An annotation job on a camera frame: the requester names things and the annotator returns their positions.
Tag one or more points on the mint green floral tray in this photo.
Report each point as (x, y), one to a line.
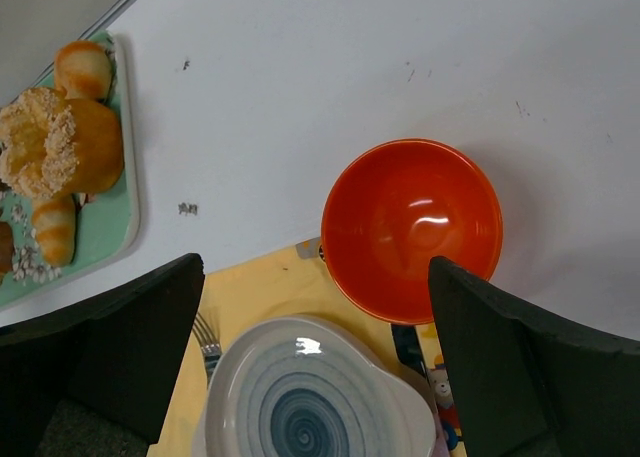
(107, 223)

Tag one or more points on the white plate with blue swirl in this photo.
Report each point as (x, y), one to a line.
(303, 386)

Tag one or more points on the dark brown bread slice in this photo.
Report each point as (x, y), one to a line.
(6, 248)

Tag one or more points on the orange round bun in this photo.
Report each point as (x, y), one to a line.
(82, 70)

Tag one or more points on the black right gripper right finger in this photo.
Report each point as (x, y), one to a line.
(528, 382)

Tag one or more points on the yellow car print placemat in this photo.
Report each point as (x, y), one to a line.
(295, 280)

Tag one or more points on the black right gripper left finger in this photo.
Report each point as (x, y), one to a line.
(96, 378)

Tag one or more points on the fork with pink handle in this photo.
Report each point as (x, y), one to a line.
(208, 343)

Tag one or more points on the orange bowl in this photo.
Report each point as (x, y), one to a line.
(394, 209)

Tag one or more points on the striped bread roll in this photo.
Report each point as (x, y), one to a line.
(54, 222)

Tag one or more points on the sugar crusted bundt cake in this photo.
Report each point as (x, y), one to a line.
(52, 146)

